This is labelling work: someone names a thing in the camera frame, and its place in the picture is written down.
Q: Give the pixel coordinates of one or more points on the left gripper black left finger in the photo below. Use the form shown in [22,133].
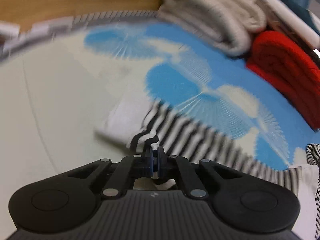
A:
[97,197]

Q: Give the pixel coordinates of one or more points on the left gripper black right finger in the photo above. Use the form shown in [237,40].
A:
[241,201]

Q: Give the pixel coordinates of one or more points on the striped hoodie with white vest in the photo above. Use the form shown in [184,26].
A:
[137,123]

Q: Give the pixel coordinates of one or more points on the blue patterned bed sheet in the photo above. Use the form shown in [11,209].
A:
[55,94]

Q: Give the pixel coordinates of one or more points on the red folded blanket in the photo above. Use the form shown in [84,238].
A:
[283,64]

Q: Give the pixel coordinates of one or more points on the cream folded quilt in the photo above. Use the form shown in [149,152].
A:
[227,25]

